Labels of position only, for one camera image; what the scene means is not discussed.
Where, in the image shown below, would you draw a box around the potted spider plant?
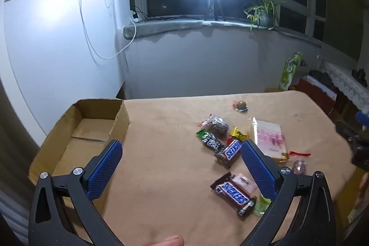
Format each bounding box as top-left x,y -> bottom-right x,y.
244,0 -> 284,32

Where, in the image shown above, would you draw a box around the red box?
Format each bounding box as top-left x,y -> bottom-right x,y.
297,77 -> 338,114

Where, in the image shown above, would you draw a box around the person's left hand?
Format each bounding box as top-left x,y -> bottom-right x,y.
138,235 -> 185,246

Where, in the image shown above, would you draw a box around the white cable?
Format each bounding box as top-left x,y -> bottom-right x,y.
77,0 -> 137,60

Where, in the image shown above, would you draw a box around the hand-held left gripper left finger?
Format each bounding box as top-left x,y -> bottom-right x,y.
28,140 -> 124,246

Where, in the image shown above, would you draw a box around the white lace cloth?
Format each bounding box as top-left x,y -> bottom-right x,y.
320,62 -> 369,117

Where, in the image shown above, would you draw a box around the round chocolate ball candy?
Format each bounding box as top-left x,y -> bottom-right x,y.
233,100 -> 248,113

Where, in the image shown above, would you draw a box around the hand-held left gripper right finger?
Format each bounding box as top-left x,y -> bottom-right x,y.
239,140 -> 336,246

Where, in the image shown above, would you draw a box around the black light tripod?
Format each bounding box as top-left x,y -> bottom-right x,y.
205,0 -> 226,21

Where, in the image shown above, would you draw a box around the small yellow candy packet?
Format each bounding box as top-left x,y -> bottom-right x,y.
230,127 -> 248,141

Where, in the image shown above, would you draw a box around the pink wafers in clear bag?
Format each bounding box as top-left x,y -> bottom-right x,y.
248,117 -> 289,163

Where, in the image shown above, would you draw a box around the cardboard box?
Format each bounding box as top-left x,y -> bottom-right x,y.
28,98 -> 131,235

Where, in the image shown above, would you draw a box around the brown chocolate bar blue print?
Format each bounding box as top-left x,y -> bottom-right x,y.
215,139 -> 243,169
210,172 -> 257,218

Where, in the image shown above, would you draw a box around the brown cookie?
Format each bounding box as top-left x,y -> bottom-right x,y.
197,114 -> 229,140

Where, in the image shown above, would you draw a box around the small pink candy packet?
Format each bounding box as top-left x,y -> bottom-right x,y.
232,173 -> 257,193

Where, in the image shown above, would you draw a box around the clear candy red ends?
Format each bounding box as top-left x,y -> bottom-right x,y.
289,151 -> 312,176

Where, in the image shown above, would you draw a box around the black white candy packet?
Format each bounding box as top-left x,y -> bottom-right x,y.
196,129 -> 227,155

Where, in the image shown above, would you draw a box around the white cabinet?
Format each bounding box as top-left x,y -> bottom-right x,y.
0,0 -> 127,137

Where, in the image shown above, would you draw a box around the small green candy packet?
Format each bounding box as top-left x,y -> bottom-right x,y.
251,196 -> 272,217

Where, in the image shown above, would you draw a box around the green printed bag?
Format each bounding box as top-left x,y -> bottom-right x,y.
279,52 -> 303,91

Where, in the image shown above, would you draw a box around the grey windowsill cloth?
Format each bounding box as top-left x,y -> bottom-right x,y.
123,19 -> 322,47

